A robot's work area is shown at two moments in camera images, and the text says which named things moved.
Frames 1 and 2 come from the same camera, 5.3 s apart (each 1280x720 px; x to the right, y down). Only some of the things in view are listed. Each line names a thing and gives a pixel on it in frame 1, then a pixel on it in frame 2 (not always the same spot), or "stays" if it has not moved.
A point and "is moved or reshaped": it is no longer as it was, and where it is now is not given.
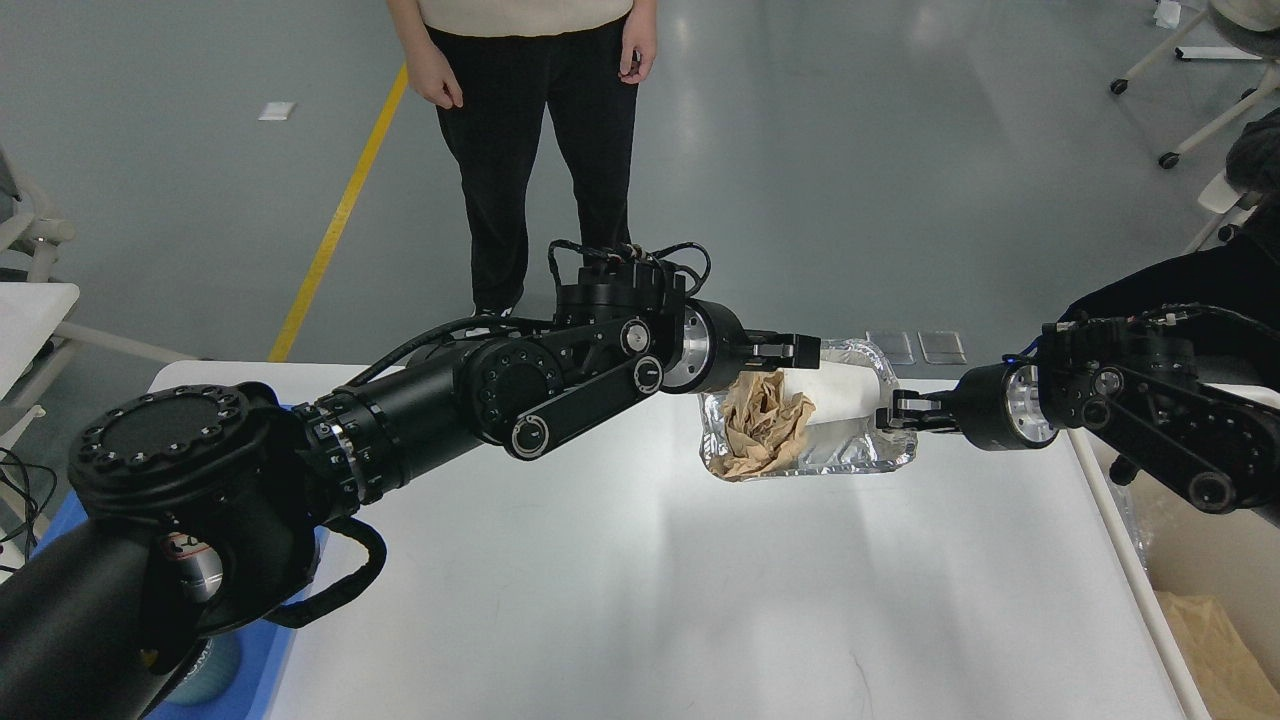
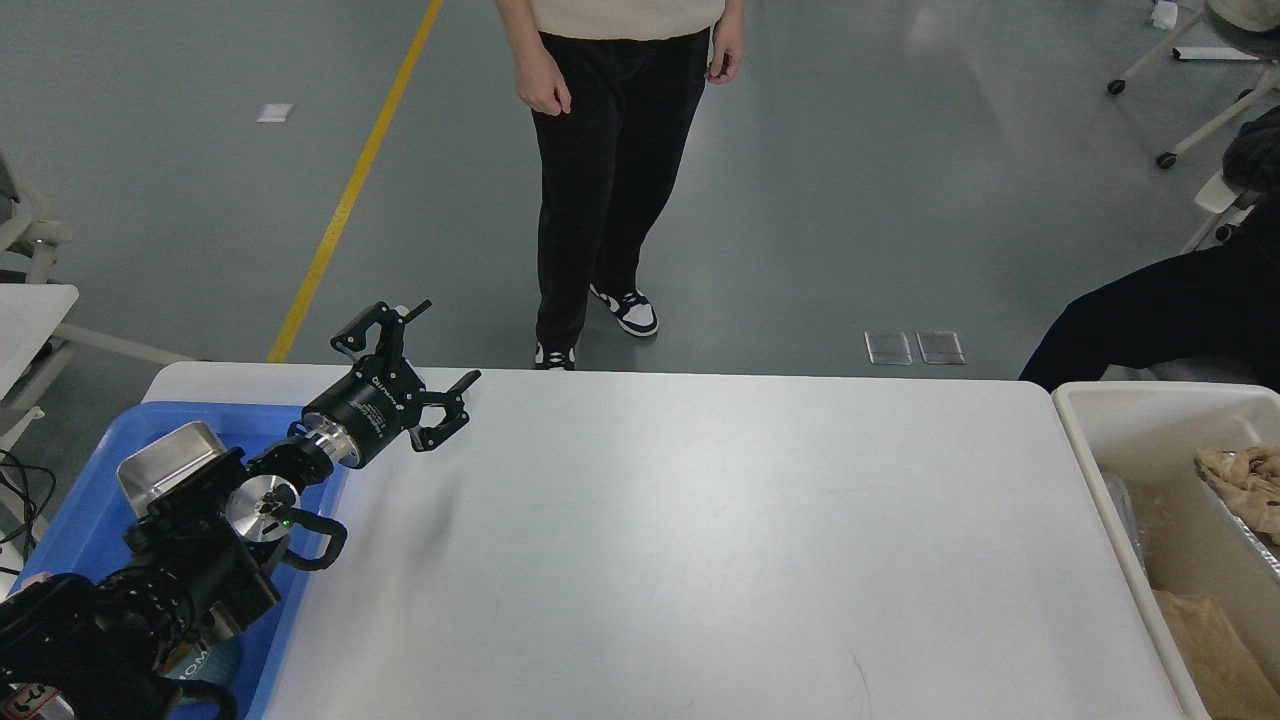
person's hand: x=639 y=47 to x=728 y=47
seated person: x=1233 y=288 stays
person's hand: x=432 y=74 to x=539 y=83
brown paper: x=762 y=423 is moved or reshaped
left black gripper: x=714 y=349 to x=383 y=397
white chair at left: x=36 y=308 stays
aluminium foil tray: x=847 y=445 is moved or reshaped
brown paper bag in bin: x=1233 y=686 stays
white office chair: x=1255 y=24 stays
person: x=492 y=68 to x=633 y=72
